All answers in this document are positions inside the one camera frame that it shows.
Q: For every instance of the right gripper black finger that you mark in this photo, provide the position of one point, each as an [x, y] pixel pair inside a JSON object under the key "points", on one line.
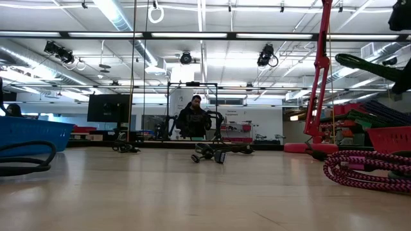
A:
{"points": [[404, 81]]}

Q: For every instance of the black background robot arm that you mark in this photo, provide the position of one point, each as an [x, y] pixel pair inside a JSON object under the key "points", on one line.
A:
{"points": [[218, 117], [170, 126]]}

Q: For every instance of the black ceiling spotlight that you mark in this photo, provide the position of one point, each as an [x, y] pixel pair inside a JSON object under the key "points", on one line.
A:
{"points": [[186, 58], [265, 56], [389, 61], [59, 53]]}

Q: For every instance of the red plastic basket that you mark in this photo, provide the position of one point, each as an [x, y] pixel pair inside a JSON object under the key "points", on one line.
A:
{"points": [[390, 139]]}

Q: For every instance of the red storage bin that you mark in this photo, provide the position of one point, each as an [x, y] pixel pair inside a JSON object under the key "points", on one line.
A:
{"points": [[348, 109]]}

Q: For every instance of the white cart with red bins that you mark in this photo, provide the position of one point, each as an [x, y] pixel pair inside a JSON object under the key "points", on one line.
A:
{"points": [[246, 127]]}

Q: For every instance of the person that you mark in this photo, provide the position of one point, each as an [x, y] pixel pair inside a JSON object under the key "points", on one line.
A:
{"points": [[192, 122], [14, 110]]}

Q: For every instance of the black monitor screen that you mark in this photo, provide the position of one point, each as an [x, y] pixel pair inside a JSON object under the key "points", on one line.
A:
{"points": [[106, 107]]}

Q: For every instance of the wooden crate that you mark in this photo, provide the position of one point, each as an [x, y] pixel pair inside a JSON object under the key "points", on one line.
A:
{"points": [[94, 137]]}

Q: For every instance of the red flat box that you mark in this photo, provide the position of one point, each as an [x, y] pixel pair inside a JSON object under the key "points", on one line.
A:
{"points": [[85, 129]]}

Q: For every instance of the blue plastic basket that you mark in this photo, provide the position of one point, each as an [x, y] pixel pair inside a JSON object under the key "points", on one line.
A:
{"points": [[35, 130]]}

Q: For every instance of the black aluminium rig frame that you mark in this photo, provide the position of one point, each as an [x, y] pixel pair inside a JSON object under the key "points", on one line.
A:
{"points": [[231, 35]]}

